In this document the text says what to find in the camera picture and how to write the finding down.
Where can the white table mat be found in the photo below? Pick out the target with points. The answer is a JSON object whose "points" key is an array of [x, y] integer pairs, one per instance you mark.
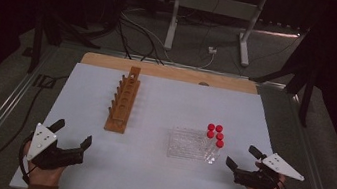
{"points": [[143, 178]]}

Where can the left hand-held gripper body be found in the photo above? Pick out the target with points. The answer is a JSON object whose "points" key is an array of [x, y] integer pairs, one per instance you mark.
{"points": [[43, 143]]}

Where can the black angled stand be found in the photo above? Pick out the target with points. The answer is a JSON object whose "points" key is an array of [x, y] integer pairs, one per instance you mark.
{"points": [[305, 105]]}

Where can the grey metal stand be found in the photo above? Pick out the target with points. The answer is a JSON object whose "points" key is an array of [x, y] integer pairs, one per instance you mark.
{"points": [[216, 5]]}

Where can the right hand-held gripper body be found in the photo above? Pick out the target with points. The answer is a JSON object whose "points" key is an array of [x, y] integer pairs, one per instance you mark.
{"points": [[255, 180]]}

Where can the white plug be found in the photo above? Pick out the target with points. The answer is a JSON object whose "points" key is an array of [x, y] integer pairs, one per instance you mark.
{"points": [[212, 50]]}

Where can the clear plastic tube rack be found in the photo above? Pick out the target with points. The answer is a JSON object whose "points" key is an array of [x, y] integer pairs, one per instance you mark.
{"points": [[186, 144]]}

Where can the person's left hand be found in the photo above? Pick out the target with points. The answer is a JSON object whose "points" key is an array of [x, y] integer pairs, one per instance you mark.
{"points": [[43, 176]]}

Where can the black tripod stand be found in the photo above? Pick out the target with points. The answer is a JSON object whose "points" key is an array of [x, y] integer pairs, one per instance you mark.
{"points": [[36, 47]]}

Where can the wooden test tube rack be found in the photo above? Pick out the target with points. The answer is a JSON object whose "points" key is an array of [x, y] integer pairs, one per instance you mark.
{"points": [[116, 123]]}

